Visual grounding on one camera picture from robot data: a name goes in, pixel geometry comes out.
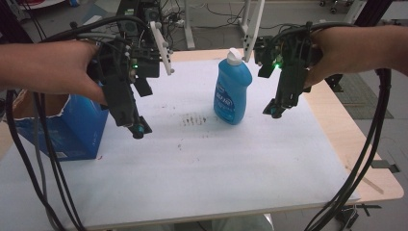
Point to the black table clamp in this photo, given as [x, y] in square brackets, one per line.
[348, 215]

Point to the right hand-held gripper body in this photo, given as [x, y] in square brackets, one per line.
[292, 80]

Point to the blue cardboard box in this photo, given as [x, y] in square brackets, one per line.
[80, 128]

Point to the white metal stand leg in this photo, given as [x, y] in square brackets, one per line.
[189, 25]

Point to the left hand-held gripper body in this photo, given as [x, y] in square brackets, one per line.
[118, 96]

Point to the blue bottle with white cap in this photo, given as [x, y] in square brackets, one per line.
[231, 93]

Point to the person's right hand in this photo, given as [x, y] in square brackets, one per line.
[330, 54]

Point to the dark floor mat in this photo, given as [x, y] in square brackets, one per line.
[365, 96]

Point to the person's left hand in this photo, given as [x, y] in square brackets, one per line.
[70, 67]

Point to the black stand pole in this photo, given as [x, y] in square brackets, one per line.
[373, 12]

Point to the black metal bracket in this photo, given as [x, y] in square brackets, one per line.
[386, 165]

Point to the white foam mat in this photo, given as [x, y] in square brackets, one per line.
[205, 166]

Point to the black equipment rack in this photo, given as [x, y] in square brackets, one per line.
[138, 16]

